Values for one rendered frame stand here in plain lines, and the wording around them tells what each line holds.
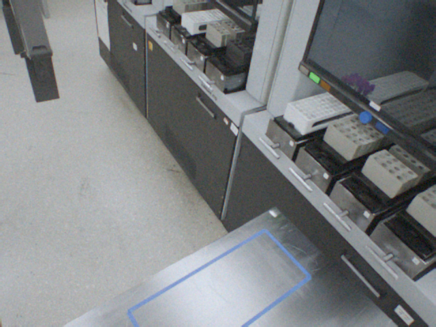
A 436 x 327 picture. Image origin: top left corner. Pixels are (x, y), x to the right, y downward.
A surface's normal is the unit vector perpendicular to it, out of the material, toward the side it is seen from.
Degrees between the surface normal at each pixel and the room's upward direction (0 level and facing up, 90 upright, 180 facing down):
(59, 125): 0
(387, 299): 90
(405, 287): 90
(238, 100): 0
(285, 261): 0
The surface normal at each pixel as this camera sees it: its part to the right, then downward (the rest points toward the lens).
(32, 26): 0.52, 0.24
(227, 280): 0.12, -0.72
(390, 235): -0.84, 0.29
